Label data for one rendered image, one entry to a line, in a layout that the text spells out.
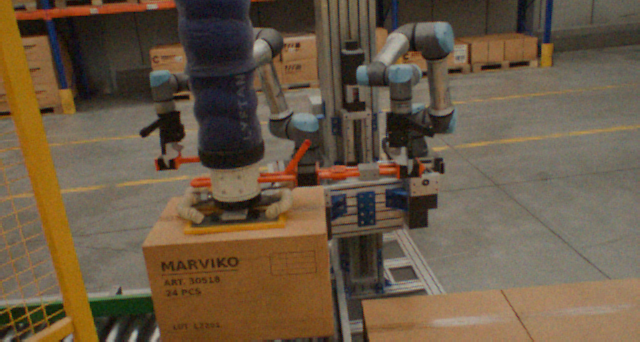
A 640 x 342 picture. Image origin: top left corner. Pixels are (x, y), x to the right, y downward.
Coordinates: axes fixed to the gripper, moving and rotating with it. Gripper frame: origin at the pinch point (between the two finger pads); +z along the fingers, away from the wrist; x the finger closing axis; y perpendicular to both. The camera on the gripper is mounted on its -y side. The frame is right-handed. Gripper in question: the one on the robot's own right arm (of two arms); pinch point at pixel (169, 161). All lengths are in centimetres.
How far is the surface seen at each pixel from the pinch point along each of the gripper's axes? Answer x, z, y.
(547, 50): 730, 96, 461
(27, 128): -72, -36, -11
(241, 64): -33, -41, 38
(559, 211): 171, 122, 240
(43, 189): -72, -19, -11
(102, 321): -8, 67, -38
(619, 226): 141, 122, 269
